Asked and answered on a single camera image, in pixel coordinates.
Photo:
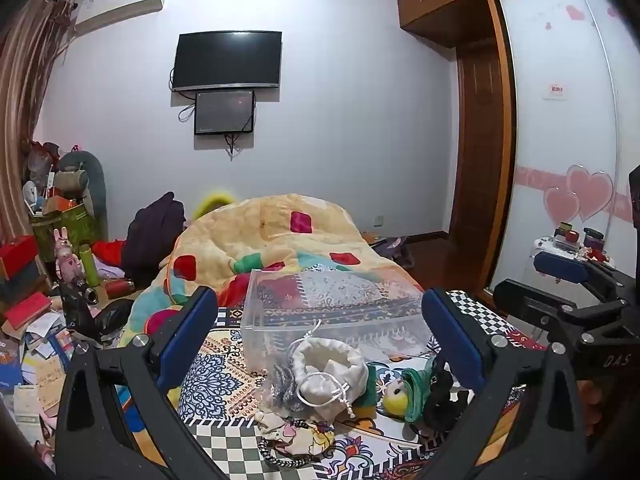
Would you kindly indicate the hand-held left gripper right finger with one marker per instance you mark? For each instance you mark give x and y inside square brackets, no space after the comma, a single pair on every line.
[450,340]

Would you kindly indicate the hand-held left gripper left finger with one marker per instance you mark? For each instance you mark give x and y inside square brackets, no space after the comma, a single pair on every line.
[194,327]

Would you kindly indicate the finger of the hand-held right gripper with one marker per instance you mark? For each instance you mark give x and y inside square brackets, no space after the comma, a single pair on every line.
[560,266]
[535,302]

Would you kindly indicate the yellow-haired doll with green hat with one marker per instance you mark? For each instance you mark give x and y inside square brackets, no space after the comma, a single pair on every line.
[400,392]

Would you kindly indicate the clear plastic storage box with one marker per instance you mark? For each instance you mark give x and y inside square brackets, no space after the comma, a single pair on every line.
[330,310]

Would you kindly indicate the black soft toy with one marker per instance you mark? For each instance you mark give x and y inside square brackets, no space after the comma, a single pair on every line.
[442,400]

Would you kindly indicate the red jar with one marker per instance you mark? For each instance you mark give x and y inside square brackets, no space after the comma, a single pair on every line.
[571,237]

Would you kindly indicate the dark glass jar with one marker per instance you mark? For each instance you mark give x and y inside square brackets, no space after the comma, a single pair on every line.
[594,239]

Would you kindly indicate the patterned bed sheet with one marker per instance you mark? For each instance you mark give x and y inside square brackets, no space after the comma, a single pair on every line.
[225,375]

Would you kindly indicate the black plastic bag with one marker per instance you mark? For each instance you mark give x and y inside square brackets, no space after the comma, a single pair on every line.
[112,316]

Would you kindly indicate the red can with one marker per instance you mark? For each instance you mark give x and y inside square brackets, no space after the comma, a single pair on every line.
[119,288]

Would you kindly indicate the dark backpack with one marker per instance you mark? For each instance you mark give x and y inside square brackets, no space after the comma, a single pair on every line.
[152,235]

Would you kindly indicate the purple bag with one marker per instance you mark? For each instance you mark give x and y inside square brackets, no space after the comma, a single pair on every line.
[395,252]

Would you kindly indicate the red cloth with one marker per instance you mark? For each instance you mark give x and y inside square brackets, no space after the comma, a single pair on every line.
[107,252]

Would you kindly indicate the green bottle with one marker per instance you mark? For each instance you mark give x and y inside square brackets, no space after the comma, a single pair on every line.
[89,265]

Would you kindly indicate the yellow-green fuzzy plush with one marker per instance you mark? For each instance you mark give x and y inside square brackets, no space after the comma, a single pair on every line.
[212,202]

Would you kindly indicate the yellow patchwork quilt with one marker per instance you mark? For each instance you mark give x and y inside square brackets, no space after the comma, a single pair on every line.
[280,230]

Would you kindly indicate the wooden wardrobe with sliding doors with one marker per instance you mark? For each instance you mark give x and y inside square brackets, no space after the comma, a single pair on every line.
[560,135]

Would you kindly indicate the pink rabbit toy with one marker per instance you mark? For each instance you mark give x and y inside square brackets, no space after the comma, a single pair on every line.
[66,257]

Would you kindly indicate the green cardboard box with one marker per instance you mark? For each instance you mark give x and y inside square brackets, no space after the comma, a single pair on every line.
[67,227]

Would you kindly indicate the red book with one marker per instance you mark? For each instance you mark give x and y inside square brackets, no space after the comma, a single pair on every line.
[27,311]

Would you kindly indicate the pile of papers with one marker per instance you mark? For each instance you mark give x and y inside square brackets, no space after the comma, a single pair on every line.
[30,375]

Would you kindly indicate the grey stuffed toy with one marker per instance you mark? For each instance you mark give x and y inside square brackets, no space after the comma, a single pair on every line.
[82,180]

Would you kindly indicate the red box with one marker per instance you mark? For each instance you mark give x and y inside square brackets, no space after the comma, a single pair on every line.
[19,257]

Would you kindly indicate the striped brown curtain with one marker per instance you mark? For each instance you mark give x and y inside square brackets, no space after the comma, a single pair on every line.
[25,85]

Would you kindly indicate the white air conditioner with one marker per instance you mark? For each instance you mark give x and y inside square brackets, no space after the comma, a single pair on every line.
[120,2]

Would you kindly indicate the black camera on tripod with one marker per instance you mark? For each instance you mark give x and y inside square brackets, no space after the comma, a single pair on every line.
[77,295]

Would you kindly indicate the wall socket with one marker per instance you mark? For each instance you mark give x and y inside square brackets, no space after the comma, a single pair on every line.
[379,219]

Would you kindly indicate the small wall-mounted black monitor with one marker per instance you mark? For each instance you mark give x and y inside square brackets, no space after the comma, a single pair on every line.
[224,112]

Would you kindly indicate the wall-mounted black television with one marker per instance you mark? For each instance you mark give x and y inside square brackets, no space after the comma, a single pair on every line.
[227,60]

